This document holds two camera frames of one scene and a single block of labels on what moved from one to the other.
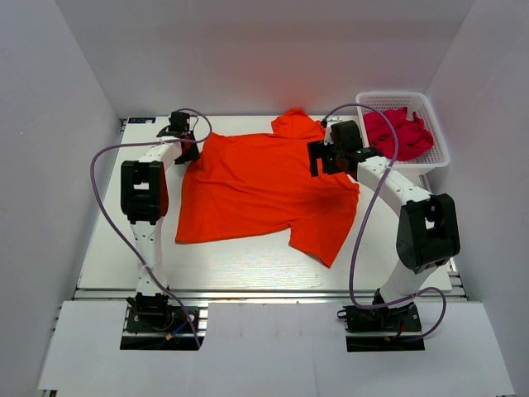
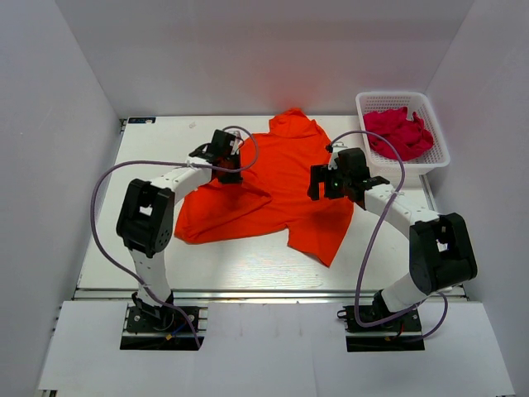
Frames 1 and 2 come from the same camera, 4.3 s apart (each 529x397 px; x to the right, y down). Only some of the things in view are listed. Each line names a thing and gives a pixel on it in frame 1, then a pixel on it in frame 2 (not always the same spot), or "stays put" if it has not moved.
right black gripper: x=317 y=150 → x=320 y=174
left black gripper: x=193 y=155 → x=234 y=179
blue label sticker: x=140 y=120 stays put
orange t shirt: x=236 y=185 stays put
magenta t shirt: x=412 y=139 stays put
